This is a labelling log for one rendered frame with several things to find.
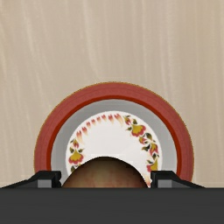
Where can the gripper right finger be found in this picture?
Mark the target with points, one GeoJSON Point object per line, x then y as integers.
{"type": "Point", "coordinates": [163, 180]}

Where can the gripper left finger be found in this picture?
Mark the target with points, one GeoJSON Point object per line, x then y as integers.
{"type": "Point", "coordinates": [43, 179]}

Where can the red rimmed floral plate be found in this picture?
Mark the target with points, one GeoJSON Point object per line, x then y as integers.
{"type": "Point", "coordinates": [113, 128]}

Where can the reddish brown apple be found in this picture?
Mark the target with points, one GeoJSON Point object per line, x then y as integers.
{"type": "Point", "coordinates": [105, 175]}

